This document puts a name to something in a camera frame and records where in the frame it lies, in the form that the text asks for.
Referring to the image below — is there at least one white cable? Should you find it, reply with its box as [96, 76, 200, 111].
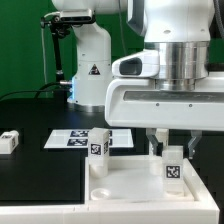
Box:
[40, 11, 61, 85]

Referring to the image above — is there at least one white square table top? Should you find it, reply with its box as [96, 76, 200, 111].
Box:
[85, 155, 194, 203]

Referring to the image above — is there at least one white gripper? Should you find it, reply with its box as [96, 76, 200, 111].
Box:
[105, 50, 224, 159]

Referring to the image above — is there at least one silver camera on stand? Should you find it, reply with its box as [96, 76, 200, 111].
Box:
[59, 9, 93, 24]

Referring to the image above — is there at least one black cable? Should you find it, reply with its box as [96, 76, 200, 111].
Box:
[0, 81, 70, 102]

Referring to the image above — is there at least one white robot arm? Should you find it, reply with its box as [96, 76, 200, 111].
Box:
[105, 0, 224, 154]

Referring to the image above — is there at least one black camera stand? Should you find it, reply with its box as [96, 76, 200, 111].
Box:
[40, 15, 71, 100]

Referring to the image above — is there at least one white L-shaped obstacle fence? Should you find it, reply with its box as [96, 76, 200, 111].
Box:
[0, 159, 219, 224]

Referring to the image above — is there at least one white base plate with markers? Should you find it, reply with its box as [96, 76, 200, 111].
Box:
[44, 129, 134, 149]

